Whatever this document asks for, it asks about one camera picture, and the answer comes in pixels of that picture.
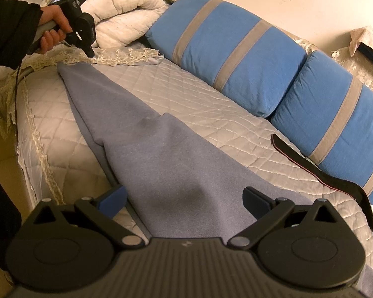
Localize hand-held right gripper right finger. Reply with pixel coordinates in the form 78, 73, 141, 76
229, 187, 339, 249

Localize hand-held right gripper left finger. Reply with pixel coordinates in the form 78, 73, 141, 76
33, 185, 143, 249

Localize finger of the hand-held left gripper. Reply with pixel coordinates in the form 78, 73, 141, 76
80, 41, 96, 59

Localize grey-blue fleece pants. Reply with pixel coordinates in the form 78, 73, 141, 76
57, 60, 373, 298

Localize person's left hand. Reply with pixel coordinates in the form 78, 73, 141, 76
37, 4, 73, 55

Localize cream lace-edged cover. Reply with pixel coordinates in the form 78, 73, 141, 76
0, 42, 165, 149

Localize white comforter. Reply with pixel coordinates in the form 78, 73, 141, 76
47, 0, 167, 50

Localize quilted grey bedspread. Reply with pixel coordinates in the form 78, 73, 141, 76
15, 57, 373, 270

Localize blue grey-striped pillow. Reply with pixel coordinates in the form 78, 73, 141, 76
270, 51, 373, 205
144, 0, 308, 118

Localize person's black clothing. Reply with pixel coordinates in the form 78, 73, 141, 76
0, 158, 22, 269

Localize shiny lace cloth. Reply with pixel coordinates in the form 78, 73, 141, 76
331, 48, 373, 100

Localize beige cloth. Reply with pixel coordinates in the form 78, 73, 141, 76
350, 26, 373, 58

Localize black strap with red edge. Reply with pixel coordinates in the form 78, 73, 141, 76
271, 134, 373, 233

